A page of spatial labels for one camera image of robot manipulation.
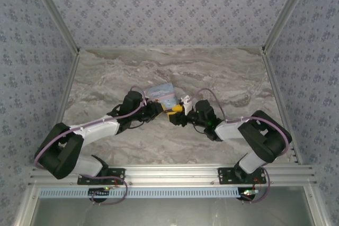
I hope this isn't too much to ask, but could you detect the grey metal lower panel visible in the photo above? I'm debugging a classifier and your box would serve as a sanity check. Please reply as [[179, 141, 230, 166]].
[[33, 196, 317, 226]]

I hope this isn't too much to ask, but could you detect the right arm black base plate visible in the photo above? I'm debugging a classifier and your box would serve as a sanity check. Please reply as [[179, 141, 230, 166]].
[[217, 167, 267, 185]]

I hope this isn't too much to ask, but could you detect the small black bracket plate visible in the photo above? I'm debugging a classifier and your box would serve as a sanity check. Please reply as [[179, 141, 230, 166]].
[[239, 187, 258, 202], [88, 187, 111, 202]]

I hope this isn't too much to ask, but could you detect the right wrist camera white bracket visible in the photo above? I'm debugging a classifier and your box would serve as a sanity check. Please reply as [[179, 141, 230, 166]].
[[179, 95, 193, 115]]

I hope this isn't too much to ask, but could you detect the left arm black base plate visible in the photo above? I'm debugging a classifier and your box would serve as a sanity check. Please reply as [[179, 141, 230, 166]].
[[77, 168, 126, 186]]

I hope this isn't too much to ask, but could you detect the blue cartoon tin box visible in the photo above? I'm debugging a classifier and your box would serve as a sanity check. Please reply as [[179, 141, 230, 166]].
[[146, 82, 177, 108]]

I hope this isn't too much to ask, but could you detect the aluminium front rail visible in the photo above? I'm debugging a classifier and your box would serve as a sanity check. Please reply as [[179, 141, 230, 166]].
[[28, 164, 317, 186]]

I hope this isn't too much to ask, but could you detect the aluminium corner post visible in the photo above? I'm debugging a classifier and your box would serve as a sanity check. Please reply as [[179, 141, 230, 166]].
[[261, 0, 316, 53], [26, 0, 81, 54]]

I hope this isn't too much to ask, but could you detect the white slotted cable duct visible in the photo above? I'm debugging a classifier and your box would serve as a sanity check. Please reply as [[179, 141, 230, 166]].
[[39, 186, 238, 199]]

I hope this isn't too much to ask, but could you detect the aluminium table side rail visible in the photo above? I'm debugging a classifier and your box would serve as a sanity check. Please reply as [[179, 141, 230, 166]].
[[40, 51, 81, 167], [261, 50, 304, 165]]

